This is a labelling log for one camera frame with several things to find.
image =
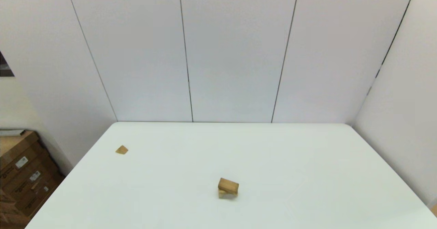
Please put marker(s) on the rectangular wooden building block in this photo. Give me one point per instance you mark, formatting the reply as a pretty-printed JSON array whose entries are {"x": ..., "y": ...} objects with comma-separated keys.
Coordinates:
[{"x": 228, "y": 185}]

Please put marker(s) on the arched wooden building block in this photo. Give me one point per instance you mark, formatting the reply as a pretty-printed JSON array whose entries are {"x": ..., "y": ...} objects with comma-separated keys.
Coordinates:
[{"x": 228, "y": 195}]

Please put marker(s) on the triangular wooden building block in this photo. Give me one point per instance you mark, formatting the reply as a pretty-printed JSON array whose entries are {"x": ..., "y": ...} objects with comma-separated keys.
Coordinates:
[{"x": 122, "y": 149}]

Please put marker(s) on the stacked cardboard boxes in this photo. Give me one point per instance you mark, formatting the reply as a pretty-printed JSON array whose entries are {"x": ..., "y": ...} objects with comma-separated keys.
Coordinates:
[{"x": 24, "y": 174}]

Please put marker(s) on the flat white item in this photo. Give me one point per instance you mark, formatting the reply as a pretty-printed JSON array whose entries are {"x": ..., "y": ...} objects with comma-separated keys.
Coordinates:
[{"x": 10, "y": 132}]

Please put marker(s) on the small plain cardboard box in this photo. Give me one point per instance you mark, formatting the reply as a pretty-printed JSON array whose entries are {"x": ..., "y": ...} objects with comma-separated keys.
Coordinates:
[{"x": 8, "y": 210}]

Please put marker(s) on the tan object beside table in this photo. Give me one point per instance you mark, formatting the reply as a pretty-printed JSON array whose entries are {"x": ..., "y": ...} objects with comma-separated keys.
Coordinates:
[{"x": 434, "y": 211}]

